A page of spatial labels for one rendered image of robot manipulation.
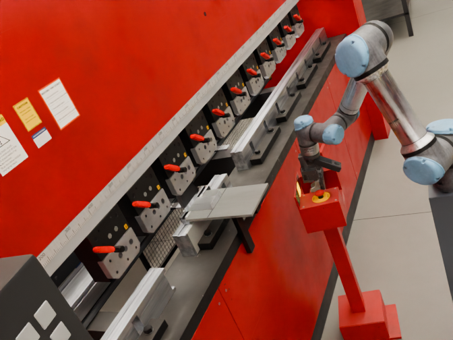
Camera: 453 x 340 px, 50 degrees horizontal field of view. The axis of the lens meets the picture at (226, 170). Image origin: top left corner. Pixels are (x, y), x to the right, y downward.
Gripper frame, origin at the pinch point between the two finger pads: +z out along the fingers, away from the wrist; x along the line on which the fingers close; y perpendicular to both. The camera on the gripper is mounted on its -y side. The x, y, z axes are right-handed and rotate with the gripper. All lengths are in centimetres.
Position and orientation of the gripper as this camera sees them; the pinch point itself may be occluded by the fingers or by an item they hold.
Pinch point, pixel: (325, 193)
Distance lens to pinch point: 206.4
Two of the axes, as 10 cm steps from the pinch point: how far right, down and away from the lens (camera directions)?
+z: 2.8, 8.5, 4.5
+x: -1.6, 5.0, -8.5
